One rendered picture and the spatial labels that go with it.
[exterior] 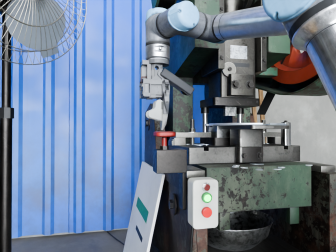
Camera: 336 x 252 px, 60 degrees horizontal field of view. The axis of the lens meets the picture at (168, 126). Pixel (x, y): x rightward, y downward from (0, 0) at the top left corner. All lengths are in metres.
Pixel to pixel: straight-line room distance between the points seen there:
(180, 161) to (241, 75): 0.43
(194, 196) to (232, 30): 0.46
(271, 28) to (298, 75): 0.69
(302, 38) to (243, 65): 0.67
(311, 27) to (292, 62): 1.01
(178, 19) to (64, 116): 1.57
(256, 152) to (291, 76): 0.50
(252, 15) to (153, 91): 0.34
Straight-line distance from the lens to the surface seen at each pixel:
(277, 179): 1.07
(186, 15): 0.82
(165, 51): 0.90
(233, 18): 0.83
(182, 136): 1.14
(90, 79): 2.26
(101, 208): 2.30
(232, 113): 1.21
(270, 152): 1.15
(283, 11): 0.53
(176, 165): 0.89
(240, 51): 1.19
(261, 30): 0.78
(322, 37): 0.51
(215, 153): 1.04
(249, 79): 1.16
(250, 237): 1.16
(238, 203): 1.01
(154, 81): 0.87
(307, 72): 1.38
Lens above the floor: 0.77
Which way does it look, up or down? 1 degrees up
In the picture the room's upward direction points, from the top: straight up
